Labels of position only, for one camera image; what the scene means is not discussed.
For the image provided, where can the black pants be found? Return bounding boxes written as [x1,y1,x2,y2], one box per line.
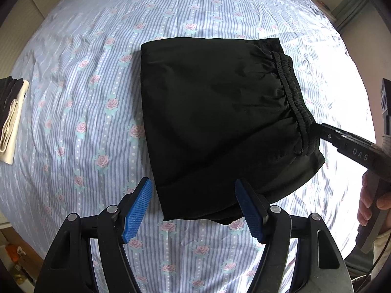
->
[141,38,325,225]

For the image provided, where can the person's right hand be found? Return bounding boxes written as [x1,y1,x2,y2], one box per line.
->
[357,172,391,226]

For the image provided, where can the blue floral striped bedsheet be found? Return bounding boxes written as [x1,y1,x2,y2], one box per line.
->
[1,0,374,292]

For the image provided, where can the green curtain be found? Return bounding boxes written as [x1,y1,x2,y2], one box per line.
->
[331,0,369,33]

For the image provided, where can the folded cream garment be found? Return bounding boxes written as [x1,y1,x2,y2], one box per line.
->
[1,79,29,165]

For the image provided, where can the folded black garment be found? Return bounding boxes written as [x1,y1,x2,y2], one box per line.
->
[0,76,24,129]

